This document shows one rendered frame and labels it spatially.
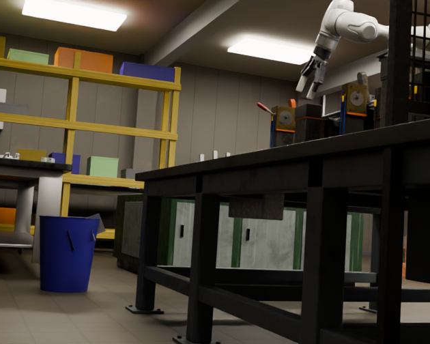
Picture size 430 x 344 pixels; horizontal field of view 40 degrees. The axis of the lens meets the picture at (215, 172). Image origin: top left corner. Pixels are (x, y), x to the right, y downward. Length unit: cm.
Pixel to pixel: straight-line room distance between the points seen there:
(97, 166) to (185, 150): 277
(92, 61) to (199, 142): 303
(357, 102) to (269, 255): 234
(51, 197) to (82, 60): 334
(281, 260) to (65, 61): 394
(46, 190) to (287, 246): 183
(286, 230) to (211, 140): 547
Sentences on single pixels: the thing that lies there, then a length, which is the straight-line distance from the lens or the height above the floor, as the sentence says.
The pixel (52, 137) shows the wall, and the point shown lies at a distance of 925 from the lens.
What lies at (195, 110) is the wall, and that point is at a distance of 987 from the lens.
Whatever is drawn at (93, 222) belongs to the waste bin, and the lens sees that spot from 368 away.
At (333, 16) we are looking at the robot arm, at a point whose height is 133.
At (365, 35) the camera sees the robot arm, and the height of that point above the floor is 122.
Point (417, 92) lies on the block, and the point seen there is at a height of 92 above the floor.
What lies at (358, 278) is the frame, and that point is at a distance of 364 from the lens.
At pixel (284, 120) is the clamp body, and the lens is 294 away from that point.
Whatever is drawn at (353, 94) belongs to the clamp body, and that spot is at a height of 100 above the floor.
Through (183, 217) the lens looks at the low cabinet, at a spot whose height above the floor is 49.
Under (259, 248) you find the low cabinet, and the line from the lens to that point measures 448.
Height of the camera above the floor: 48
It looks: 5 degrees up
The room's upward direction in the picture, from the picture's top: 4 degrees clockwise
